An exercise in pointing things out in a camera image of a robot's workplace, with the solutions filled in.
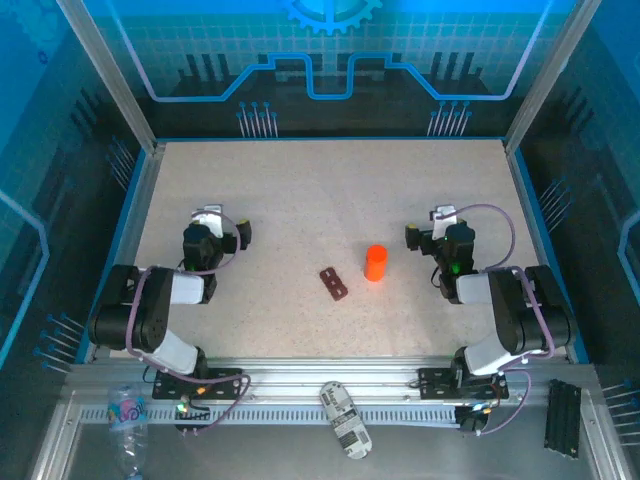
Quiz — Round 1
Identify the orange pill bottle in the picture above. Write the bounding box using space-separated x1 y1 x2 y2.
363 244 390 284

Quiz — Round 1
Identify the dark red pill organizer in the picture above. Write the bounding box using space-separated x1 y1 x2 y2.
319 267 350 303

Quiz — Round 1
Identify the black right connector box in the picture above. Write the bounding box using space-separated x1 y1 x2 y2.
455 404 490 435

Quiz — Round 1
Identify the black connector box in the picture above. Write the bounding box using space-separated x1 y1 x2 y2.
173 403 211 435
455 404 490 435

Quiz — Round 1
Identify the black left connector box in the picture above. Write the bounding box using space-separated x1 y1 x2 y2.
173 403 211 435

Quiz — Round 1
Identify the clear plastic water bottle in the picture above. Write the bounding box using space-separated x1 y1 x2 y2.
107 383 150 479

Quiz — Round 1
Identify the white oval printed tag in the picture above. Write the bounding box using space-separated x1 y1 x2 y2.
319 380 374 459

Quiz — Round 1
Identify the black ridged bar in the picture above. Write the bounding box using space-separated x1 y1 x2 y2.
543 378 582 459

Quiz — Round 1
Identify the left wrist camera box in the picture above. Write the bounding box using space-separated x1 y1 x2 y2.
192 203 225 237

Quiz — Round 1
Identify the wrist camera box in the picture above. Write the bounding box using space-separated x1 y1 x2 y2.
432 203 459 239
192 203 225 237

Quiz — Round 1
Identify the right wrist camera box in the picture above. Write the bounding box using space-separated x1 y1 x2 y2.
432 203 459 239

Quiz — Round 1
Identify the aluminium side rail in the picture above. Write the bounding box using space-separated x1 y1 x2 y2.
82 142 167 364

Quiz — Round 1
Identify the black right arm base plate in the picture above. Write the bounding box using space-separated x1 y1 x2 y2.
417 366 510 401

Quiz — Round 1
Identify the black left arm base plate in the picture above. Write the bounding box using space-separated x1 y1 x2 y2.
151 367 245 401

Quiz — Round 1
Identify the aluminium mounting rail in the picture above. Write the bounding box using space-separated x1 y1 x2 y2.
62 354 599 407

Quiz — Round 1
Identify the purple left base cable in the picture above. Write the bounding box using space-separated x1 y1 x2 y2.
179 374 251 436

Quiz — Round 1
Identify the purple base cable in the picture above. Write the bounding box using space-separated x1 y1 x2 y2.
179 374 251 436
474 369 532 437

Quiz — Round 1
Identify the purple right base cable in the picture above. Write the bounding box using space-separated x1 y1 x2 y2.
474 369 532 437

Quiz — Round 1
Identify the slotted grey cable duct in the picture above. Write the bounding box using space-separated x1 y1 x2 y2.
78 405 464 427

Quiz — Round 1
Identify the aluminium frame post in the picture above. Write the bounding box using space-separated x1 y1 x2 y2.
54 0 166 154
503 0 604 155

